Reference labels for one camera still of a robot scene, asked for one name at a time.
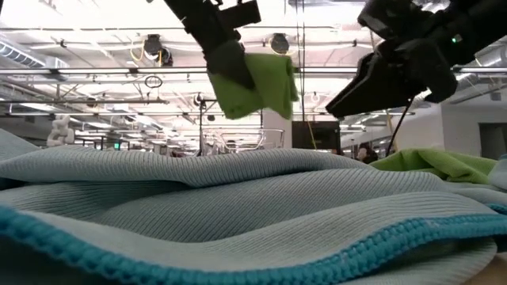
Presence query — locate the ceiling light strip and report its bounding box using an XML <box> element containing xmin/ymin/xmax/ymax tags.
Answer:
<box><xmin>0</xmin><ymin>66</ymin><xmax>507</xmax><ymax>76</ymax></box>

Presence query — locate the light blue microfiber towel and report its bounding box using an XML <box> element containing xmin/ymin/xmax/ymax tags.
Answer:
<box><xmin>0</xmin><ymin>128</ymin><xmax>507</xmax><ymax>285</ymax></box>
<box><xmin>486</xmin><ymin>154</ymin><xmax>507</xmax><ymax>217</ymax></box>

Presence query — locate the ribbed ceiling air duct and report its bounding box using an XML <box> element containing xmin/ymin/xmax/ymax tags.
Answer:
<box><xmin>0</xmin><ymin>39</ymin><xmax>47</xmax><ymax>69</ymax></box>

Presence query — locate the person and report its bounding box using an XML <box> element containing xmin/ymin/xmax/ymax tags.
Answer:
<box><xmin>355</xmin><ymin>142</ymin><xmax>379</xmax><ymax>165</ymax></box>

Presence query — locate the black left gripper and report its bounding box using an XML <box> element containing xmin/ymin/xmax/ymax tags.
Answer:
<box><xmin>163</xmin><ymin>0</ymin><xmax>257</xmax><ymax>91</ymax></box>

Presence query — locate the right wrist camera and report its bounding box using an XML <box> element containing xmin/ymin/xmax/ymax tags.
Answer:
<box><xmin>358</xmin><ymin>0</ymin><xmax>421</xmax><ymax>40</ymax></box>

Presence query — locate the black ceiling cable reel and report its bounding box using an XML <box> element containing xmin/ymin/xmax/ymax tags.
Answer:
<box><xmin>142</xmin><ymin>33</ymin><xmax>174</xmax><ymax>68</ymax></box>
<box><xmin>268</xmin><ymin>32</ymin><xmax>292</xmax><ymax>55</ymax></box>

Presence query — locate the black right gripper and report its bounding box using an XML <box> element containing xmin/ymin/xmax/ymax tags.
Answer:
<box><xmin>326</xmin><ymin>0</ymin><xmax>507</xmax><ymax>119</ymax></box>

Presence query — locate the grey door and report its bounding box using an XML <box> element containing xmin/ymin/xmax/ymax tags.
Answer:
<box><xmin>478</xmin><ymin>122</ymin><xmax>507</xmax><ymax>160</ymax></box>

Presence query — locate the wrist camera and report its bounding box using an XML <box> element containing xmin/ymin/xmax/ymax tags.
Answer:
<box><xmin>219</xmin><ymin>0</ymin><xmax>263</xmax><ymax>29</ymax></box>
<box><xmin>358</xmin><ymin>0</ymin><xmax>421</xmax><ymax>40</ymax></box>

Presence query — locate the clear plastic bin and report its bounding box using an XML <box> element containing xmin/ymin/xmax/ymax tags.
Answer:
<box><xmin>200</xmin><ymin>128</ymin><xmax>285</xmax><ymax>156</ymax></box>

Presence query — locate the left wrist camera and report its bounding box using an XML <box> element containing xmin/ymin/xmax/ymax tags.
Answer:
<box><xmin>219</xmin><ymin>0</ymin><xmax>263</xmax><ymax>29</ymax></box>

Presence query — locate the hanging black cable loop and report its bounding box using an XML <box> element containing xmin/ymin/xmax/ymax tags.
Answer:
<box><xmin>144</xmin><ymin>74</ymin><xmax>163</xmax><ymax>90</ymax></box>

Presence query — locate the white robot figure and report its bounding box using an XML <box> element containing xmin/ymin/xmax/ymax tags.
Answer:
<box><xmin>46</xmin><ymin>114</ymin><xmax>76</xmax><ymax>148</ymax></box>

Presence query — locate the white building column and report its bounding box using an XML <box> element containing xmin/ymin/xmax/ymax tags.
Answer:
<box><xmin>261</xmin><ymin>110</ymin><xmax>293</xmax><ymax>150</ymax></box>

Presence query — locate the black wall screen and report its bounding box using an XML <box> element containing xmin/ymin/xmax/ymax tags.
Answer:
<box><xmin>292</xmin><ymin>120</ymin><xmax>341</xmax><ymax>150</ymax></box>

